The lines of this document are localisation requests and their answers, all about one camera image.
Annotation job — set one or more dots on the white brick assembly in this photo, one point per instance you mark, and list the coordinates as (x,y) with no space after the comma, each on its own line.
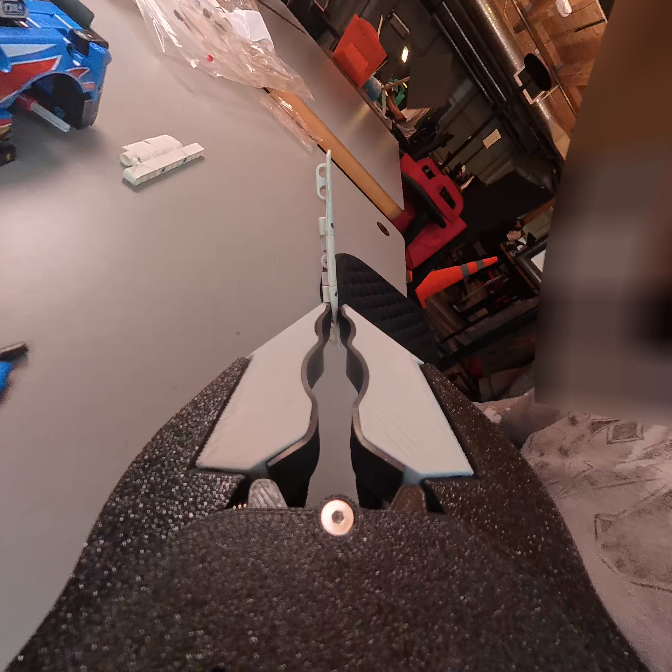
(157,157)

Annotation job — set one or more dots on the brick-built toy race car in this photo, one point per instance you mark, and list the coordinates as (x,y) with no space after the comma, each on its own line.
(47,63)

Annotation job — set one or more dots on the orange traffic cone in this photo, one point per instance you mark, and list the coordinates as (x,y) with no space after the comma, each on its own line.
(451,278)

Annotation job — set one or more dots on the white toy panel piece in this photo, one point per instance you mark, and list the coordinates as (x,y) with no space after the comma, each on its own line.
(330,231)

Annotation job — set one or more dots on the blue brick piece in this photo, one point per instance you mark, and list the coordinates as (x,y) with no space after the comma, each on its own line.
(4,375)

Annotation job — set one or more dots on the clear plastic bags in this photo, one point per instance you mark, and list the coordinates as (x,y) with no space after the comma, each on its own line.
(231,47)

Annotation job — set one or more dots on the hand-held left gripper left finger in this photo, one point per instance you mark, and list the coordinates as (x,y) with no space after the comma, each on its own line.
(252,414)

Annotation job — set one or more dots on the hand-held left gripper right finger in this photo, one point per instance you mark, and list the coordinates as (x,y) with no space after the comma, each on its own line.
(409,414)

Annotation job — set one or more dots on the grey desk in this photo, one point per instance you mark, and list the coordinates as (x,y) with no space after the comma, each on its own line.
(131,288)

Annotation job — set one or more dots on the person's grey sweatshirt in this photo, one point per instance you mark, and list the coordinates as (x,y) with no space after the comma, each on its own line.
(603,525)

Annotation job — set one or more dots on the red plastic bin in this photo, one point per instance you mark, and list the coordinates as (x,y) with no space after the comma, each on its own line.
(359,47)

